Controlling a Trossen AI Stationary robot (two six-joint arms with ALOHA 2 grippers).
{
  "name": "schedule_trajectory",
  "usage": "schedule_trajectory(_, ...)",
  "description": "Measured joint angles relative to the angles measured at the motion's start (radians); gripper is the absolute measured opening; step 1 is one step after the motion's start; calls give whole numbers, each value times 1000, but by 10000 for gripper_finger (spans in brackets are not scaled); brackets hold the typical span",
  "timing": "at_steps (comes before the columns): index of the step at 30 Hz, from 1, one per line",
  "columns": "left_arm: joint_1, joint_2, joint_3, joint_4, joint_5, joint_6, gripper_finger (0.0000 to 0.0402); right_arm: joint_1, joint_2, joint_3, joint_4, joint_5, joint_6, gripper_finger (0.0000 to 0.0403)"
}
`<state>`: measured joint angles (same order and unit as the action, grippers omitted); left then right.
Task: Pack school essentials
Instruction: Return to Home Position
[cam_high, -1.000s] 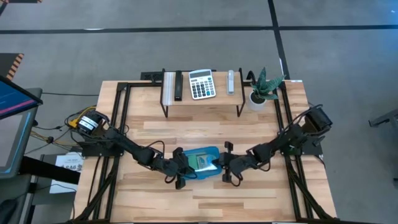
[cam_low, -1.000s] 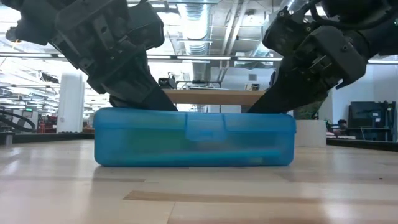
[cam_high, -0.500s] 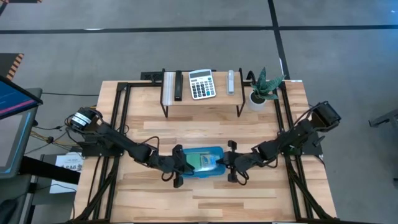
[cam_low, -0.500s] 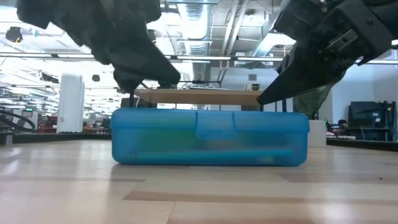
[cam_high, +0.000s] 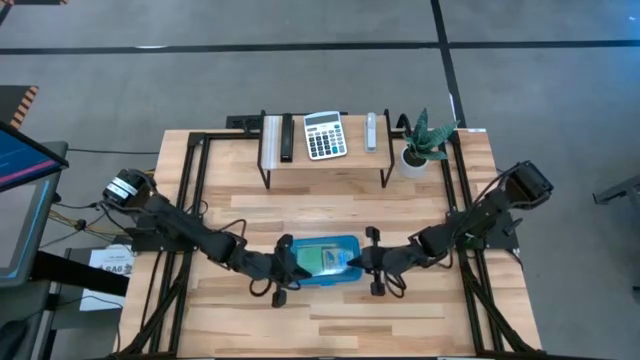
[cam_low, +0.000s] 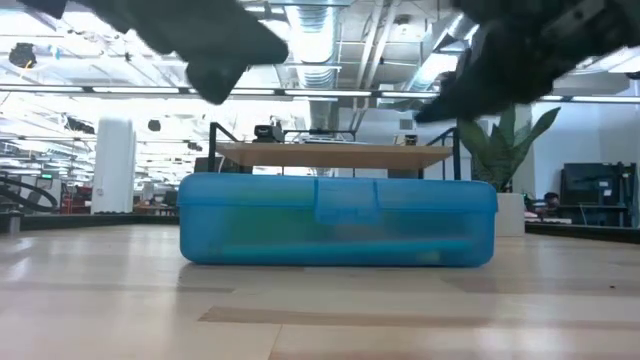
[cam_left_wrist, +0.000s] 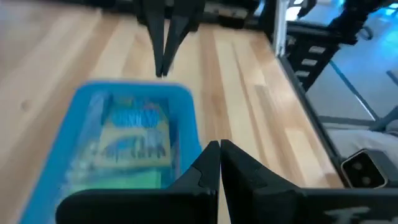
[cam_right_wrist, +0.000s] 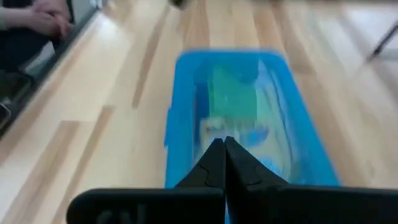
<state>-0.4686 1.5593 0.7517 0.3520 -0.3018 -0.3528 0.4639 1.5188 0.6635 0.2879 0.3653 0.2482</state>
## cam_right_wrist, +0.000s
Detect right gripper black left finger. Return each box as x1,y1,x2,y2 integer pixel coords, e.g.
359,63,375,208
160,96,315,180
175,138,226,189

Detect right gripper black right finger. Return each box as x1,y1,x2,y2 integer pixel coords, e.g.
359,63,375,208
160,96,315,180
224,135,290,189

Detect blue translucent pencil box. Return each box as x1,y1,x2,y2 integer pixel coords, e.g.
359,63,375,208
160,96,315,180
164,47,341,189

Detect green sticky note pad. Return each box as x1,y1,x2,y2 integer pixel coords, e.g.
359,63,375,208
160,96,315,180
207,65,259,121

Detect wooden shelf riser black legs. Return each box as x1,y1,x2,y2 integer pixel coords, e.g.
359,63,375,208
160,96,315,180
366,22,398,63

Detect person's hand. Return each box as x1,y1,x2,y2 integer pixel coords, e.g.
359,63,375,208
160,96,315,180
30,0,70,13
30,9,75,39

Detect smartphone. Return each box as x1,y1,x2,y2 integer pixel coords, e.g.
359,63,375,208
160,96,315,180
0,102,12,129

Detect person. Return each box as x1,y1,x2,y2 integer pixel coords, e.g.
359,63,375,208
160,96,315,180
0,0,76,73

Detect black table edge rail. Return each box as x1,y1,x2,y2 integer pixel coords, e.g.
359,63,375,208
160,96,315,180
0,6,101,138

